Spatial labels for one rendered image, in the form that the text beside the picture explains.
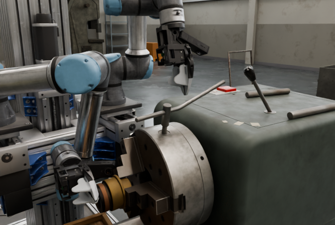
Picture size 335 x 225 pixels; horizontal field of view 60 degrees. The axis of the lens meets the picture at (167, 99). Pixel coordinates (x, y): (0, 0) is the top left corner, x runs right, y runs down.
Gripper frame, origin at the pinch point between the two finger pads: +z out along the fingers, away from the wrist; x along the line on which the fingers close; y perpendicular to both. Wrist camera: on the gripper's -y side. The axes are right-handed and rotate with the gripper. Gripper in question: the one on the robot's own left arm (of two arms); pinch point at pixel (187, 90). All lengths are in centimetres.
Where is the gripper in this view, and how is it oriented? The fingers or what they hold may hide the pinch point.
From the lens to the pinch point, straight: 89.4
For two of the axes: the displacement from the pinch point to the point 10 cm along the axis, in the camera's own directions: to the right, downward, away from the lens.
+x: 5.0, -0.4, -8.7
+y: -8.6, 1.3, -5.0
